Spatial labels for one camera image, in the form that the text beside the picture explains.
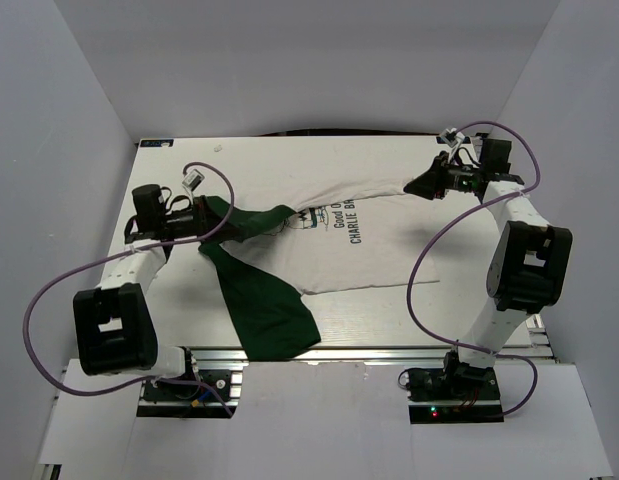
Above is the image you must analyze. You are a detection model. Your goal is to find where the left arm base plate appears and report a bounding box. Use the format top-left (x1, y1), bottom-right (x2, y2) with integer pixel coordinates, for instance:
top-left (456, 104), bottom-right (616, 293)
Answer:
top-left (136, 368), bottom-right (242, 419)

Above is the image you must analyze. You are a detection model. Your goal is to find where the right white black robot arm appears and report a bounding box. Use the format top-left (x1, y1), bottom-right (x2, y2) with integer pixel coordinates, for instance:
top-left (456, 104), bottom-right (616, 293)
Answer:
top-left (403, 139), bottom-right (573, 399)

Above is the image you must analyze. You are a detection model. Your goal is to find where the white green raglan t-shirt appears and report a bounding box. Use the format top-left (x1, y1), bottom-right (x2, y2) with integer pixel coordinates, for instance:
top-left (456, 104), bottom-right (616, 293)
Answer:
top-left (199, 179), bottom-right (430, 361)

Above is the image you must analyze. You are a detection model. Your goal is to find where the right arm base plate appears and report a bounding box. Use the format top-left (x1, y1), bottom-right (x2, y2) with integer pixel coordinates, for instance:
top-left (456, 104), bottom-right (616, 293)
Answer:
top-left (398, 368), bottom-right (504, 425)

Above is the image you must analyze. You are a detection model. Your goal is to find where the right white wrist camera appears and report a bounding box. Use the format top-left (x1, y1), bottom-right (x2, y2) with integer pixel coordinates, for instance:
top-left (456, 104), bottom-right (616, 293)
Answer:
top-left (437, 128), bottom-right (465, 158)

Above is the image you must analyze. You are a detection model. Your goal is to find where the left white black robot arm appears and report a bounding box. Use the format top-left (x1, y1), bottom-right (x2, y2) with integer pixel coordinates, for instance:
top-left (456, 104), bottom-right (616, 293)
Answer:
top-left (73, 184), bottom-right (236, 399)

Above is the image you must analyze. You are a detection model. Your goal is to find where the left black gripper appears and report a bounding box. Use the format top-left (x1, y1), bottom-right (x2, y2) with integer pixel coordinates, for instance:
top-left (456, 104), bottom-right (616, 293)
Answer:
top-left (161, 196), bottom-right (245, 246)

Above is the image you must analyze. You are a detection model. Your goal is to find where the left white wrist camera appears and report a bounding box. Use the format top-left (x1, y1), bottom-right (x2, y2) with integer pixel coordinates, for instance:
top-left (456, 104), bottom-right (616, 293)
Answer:
top-left (182, 169), bottom-right (205, 193)

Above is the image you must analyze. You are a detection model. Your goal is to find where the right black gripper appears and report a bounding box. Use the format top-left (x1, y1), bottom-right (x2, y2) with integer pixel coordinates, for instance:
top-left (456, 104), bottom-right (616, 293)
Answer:
top-left (402, 151), bottom-right (482, 201)

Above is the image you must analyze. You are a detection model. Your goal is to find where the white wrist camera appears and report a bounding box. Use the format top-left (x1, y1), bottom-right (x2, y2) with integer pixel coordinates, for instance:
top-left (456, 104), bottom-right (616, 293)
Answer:
top-left (437, 128), bottom-right (465, 158)
top-left (182, 169), bottom-right (205, 193)

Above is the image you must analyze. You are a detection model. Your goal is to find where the left blue table label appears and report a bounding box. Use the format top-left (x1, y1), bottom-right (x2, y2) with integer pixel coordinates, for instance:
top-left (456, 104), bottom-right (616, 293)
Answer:
top-left (139, 139), bottom-right (174, 148)

